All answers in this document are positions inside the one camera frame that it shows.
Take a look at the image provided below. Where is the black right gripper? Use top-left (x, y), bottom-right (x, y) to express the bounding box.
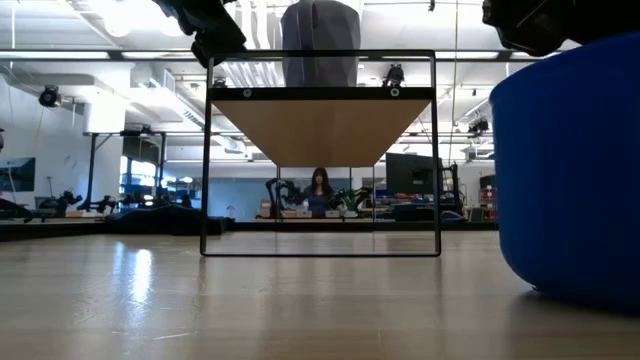
top-left (482, 0), bottom-right (640, 57)

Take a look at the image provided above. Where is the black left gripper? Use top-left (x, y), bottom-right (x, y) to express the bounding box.
top-left (152, 0), bottom-right (248, 69)

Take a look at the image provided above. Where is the grey faceted cup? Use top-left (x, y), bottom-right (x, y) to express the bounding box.
top-left (280, 0), bottom-right (362, 89)

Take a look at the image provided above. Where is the blue plastic mug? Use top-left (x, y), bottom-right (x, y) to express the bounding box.
top-left (488, 32), bottom-right (640, 315)

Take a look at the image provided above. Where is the long ceiling light strip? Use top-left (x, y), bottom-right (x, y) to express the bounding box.
top-left (0, 48), bottom-right (549, 64)

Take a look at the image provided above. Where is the red storage rack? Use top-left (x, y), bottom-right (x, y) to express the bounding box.
top-left (478, 174), bottom-right (499, 221)

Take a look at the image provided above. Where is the person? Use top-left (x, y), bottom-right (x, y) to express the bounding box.
top-left (301, 167), bottom-right (336, 219)

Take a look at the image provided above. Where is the black computer monitor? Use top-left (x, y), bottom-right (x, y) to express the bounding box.
top-left (384, 152), bottom-right (444, 197)

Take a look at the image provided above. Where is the green potted plant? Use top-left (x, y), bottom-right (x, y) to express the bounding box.
top-left (339, 186), bottom-right (374, 217)

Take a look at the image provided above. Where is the black ceiling camera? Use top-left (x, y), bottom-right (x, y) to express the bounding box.
top-left (38, 84), bottom-right (62, 109)

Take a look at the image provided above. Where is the black metal stand frame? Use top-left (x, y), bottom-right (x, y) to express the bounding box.
top-left (82, 130), bottom-right (169, 211)

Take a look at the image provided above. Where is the wall screen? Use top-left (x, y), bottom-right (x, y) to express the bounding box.
top-left (0, 157), bottom-right (37, 193)

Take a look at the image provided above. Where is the black table edge rail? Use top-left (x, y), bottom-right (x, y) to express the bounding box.
top-left (0, 219), bottom-right (501, 242)

